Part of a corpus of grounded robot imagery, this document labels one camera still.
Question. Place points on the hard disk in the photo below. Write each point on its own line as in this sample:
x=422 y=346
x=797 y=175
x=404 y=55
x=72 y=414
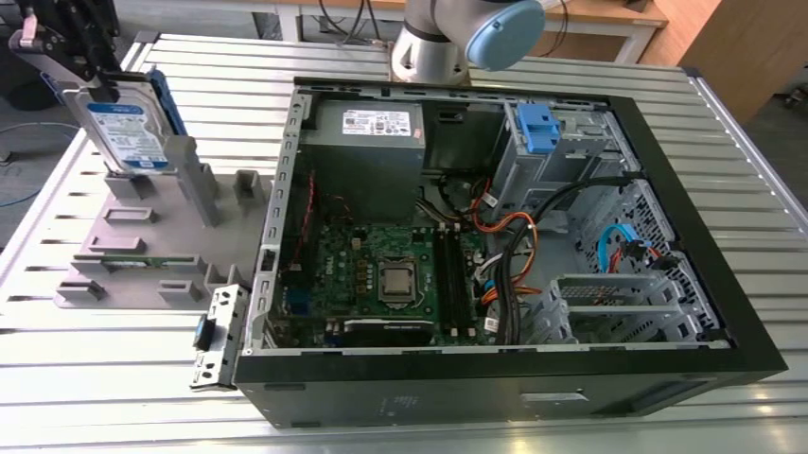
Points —
x=120 y=132

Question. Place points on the green motherboard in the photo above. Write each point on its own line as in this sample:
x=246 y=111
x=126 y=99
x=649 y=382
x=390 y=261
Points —
x=341 y=284

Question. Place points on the grey parts rack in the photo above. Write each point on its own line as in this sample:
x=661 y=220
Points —
x=176 y=265

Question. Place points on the silver front port panel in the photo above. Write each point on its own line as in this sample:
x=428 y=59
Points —
x=221 y=331

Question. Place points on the silver disk bay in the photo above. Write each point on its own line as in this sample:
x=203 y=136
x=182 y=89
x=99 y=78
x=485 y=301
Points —
x=619 y=309

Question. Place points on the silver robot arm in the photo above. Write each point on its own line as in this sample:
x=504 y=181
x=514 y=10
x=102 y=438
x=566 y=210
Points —
x=429 y=47

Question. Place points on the black RAM slot bank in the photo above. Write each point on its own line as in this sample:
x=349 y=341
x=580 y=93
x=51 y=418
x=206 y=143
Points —
x=452 y=284

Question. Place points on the black graphics card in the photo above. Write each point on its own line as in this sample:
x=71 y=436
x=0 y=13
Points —
x=391 y=331

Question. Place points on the wooden desk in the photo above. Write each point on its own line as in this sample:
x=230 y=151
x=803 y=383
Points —
x=607 y=19

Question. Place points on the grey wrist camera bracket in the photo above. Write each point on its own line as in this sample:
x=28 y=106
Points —
x=38 y=61

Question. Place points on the silver CPU in socket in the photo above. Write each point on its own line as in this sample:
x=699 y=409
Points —
x=400 y=281

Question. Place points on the wooden cabinet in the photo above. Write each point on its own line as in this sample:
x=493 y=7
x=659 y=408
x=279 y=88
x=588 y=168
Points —
x=739 y=47

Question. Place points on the green RAM stick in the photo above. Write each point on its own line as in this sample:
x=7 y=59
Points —
x=126 y=261

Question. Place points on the silver optical drive cage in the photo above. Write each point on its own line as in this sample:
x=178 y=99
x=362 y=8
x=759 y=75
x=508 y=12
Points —
x=549 y=175

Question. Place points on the grey power supply unit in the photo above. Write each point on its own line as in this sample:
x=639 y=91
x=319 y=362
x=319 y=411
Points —
x=366 y=156

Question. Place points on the black PC case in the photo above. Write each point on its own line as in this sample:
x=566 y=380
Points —
x=442 y=392

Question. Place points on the black bin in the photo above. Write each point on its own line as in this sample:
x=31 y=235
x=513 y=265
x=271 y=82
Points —
x=26 y=94

